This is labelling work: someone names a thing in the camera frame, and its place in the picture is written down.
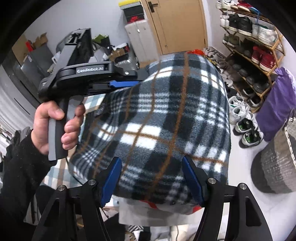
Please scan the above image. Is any orange plastic bag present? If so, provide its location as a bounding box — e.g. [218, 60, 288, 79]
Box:
[187, 49, 205, 56]

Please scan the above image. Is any wooden shoe rack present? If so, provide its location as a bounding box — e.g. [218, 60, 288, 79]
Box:
[216, 1, 285, 113]

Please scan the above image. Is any white upright suitcase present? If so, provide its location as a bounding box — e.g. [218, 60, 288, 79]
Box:
[125, 20, 159, 63]

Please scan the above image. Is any purple plastic bag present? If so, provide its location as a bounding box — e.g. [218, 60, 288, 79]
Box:
[255, 67, 295, 142]

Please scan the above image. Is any black white plaid cardigan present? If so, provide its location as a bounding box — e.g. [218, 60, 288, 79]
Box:
[70, 53, 231, 204]

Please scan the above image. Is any dark grey refrigerator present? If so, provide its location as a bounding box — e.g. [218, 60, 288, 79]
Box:
[3, 44, 53, 108]

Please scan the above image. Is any silver aluminium suitcase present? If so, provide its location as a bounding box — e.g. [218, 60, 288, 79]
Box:
[114, 53, 139, 70]

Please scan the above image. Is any yellow lid shoebox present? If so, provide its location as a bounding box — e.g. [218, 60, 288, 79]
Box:
[118, 0, 142, 10]

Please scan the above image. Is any grey folded garment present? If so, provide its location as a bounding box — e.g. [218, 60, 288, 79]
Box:
[116, 197, 204, 226]

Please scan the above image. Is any grey woven laundry basket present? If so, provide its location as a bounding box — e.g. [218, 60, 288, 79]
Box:
[251, 110, 296, 194]

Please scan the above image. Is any wooden door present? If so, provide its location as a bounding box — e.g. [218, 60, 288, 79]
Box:
[142, 0, 208, 55]

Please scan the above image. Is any black sleeved left forearm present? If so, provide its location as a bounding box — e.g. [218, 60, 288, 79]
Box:
[1, 135, 57, 240]

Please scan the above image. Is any white green sneaker pair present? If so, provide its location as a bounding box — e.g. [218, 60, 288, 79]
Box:
[233, 118, 263, 149]

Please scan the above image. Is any open cardboard box on fridge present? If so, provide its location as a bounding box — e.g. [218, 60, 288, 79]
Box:
[33, 33, 48, 49]

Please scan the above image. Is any black red shoebox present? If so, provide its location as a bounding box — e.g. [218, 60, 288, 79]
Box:
[123, 5, 144, 23]

